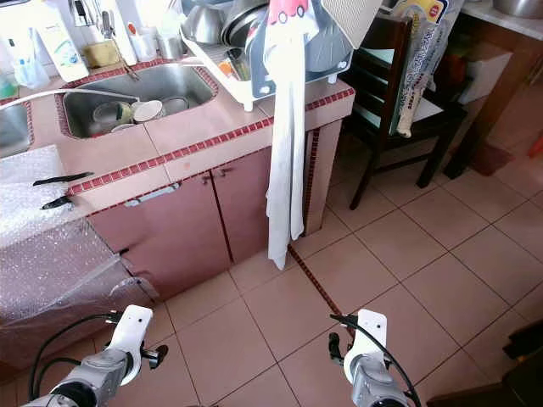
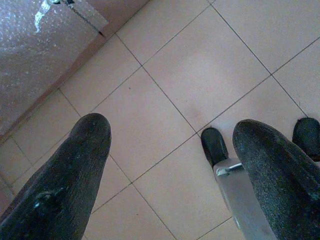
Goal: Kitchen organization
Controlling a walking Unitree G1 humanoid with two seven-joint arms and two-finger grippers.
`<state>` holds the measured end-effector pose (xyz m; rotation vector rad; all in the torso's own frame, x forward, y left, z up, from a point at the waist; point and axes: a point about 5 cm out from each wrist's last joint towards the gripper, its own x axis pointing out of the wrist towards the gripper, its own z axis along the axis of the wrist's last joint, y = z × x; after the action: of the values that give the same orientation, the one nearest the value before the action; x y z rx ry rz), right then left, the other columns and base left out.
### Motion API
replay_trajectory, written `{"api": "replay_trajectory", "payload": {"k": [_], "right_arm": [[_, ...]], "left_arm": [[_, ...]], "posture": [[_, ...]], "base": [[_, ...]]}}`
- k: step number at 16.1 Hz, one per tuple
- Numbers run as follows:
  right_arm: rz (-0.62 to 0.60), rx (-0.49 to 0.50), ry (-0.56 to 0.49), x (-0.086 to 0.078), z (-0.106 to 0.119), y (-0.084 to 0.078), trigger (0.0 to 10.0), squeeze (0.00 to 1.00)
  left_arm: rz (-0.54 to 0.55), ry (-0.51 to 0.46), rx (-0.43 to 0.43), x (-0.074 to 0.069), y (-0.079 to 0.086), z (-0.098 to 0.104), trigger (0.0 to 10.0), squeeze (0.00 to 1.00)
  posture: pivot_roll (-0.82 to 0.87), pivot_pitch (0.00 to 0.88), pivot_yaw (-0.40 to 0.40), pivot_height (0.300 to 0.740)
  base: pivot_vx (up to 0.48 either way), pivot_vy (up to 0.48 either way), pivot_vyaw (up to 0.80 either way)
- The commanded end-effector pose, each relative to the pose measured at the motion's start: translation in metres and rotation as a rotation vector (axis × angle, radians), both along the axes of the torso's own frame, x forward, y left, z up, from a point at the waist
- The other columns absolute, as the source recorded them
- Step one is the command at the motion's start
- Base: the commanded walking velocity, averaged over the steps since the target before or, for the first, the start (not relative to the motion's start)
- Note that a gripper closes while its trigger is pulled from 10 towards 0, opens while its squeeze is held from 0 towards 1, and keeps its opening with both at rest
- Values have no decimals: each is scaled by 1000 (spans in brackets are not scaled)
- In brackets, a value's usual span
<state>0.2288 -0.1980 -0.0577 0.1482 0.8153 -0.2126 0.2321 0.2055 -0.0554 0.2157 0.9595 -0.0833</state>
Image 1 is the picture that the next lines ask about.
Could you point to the dark wooden table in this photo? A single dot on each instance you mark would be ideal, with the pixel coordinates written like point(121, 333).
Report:
point(496, 93)

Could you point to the white dish rack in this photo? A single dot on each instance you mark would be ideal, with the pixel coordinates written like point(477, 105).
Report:
point(212, 72)

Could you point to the wide pink cabinet door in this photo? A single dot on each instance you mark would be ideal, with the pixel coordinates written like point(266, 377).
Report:
point(161, 233)

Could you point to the beige ceramic cup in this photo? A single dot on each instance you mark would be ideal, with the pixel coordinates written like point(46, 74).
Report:
point(148, 111)

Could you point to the grey plastic tray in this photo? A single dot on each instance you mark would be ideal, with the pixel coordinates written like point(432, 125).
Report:
point(331, 51)

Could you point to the small steel cup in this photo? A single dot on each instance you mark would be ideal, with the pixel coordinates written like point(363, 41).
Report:
point(171, 47)

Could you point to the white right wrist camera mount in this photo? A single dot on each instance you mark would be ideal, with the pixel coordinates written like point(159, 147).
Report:
point(366, 339)

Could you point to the plain steel sink faucet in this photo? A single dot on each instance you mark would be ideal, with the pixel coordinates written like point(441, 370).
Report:
point(106, 25)

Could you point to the white detergent bottle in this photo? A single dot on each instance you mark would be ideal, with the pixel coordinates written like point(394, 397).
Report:
point(64, 47)

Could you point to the narrow pink cabinet door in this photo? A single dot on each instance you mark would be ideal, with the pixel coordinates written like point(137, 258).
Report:
point(242, 203)

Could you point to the white hanging towel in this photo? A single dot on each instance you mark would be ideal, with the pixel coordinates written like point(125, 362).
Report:
point(288, 153)

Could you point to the dark wooden chair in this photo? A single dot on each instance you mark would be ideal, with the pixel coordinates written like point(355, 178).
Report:
point(377, 93)

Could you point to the steel pot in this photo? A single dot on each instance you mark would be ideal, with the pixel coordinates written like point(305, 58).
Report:
point(205, 25)

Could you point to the printed plastic bag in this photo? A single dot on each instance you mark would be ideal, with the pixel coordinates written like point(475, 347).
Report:
point(420, 76)

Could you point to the clear bubble wrap sheet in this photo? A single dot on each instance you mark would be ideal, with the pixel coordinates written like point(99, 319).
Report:
point(51, 254)

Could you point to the clear plastic cup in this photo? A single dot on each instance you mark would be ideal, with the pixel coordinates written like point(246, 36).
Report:
point(32, 75)

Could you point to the yellow sponge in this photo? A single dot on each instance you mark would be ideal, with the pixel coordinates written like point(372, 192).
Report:
point(100, 54)

